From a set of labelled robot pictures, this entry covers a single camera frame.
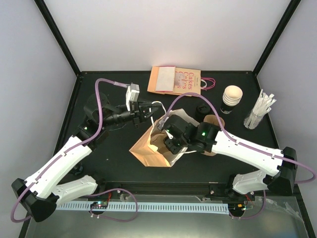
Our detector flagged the brown pulp cup carrier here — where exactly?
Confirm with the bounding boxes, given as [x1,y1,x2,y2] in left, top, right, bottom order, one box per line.
[150,133,168,154]

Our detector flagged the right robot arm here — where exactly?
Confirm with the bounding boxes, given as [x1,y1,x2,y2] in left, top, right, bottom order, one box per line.
[159,115,297,200]

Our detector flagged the orange flat bag stack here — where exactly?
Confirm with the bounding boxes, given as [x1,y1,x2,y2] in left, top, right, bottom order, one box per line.
[147,66,176,93]

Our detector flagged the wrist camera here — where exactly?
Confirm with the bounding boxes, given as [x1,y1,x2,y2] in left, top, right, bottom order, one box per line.
[125,83,140,111]
[158,118,168,131]

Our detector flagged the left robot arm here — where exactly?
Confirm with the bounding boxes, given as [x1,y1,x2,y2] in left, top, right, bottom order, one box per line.
[11,93,161,222]

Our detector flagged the black frame post left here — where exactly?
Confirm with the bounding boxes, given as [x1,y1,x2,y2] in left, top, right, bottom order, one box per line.
[34,0,81,76]

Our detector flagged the light blue cable duct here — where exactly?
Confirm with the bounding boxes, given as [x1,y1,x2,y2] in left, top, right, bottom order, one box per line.
[57,201,229,215]

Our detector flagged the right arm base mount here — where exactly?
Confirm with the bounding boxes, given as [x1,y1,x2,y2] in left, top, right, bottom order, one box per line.
[207,183,255,202]

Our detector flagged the jar of white stirrers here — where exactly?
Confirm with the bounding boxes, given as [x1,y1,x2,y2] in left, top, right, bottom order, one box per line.
[244,89,276,129]

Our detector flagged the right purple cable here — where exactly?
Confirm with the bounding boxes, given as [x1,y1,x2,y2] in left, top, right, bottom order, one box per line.
[160,92,317,221]

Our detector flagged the stack of black lids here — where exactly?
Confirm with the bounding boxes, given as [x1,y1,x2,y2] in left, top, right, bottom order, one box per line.
[195,104,211,122]

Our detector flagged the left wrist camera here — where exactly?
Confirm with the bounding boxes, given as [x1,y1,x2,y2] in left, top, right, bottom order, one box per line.
[125,83,140,111]

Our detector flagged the Cakes printed paper bag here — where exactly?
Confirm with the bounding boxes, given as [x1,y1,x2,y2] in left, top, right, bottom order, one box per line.
[162,67,216,96]

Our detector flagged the black frame post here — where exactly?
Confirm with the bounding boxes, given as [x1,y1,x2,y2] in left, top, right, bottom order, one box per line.
[253,0,301,76]
[34,0,81,76]

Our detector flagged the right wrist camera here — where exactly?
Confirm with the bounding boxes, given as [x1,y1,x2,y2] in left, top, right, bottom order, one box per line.
[158,118,168,131]

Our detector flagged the stack of paper cups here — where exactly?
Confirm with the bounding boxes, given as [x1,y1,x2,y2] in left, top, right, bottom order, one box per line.
[220,85,243,114]

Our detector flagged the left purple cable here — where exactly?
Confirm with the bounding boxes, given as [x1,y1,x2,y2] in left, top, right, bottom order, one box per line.
[10,78,138,223]

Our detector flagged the black frame post right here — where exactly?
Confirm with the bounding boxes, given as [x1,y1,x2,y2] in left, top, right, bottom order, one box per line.
[253,0,301,76]

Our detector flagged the orange paper bag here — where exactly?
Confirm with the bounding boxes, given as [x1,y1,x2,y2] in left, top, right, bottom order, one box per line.
[129,117,194,168]

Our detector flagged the purple cable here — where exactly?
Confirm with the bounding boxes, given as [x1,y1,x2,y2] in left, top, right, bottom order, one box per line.
[160,92,317,221]
[10,78,138,223]

